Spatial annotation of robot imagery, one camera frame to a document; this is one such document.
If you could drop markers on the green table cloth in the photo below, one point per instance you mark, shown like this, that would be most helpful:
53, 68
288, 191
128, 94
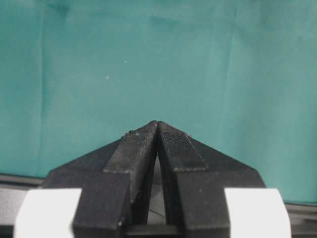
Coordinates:
237, 75

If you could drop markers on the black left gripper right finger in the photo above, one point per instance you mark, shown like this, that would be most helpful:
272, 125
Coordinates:
194, 177

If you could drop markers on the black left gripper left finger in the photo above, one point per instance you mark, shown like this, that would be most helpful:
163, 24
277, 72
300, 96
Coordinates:
116, 181

